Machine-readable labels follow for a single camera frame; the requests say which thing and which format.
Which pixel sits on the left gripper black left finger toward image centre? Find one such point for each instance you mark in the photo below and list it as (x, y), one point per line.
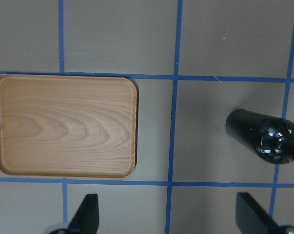
(85, 220)

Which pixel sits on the left gripper black right finger toward image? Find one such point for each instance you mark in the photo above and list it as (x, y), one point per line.
(251, 218)

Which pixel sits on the dark wine bottle rack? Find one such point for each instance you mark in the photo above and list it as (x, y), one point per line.
(271, 138)

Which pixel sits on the wooden tray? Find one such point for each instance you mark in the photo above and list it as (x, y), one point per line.
(70, 126)

